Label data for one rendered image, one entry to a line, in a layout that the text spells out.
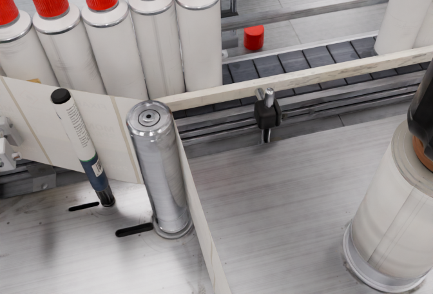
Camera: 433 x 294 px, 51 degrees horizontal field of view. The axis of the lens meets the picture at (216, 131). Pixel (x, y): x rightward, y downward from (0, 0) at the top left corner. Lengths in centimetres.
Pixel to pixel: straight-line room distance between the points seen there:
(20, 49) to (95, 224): 21
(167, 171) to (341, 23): 52
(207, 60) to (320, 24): 32
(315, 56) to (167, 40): 25
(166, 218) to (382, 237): 21
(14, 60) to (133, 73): 13
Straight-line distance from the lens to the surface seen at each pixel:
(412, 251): 43
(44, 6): 51
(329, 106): 66
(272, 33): 80
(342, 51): 71
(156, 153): 38
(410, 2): 64
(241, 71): 66
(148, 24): 52
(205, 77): 58
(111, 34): 51
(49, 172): 65
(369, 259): 47
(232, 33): 68
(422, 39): 72
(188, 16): 52
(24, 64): 55
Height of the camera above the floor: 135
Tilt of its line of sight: 53 degrees down
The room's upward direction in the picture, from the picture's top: 3 degrees counter-clockwise
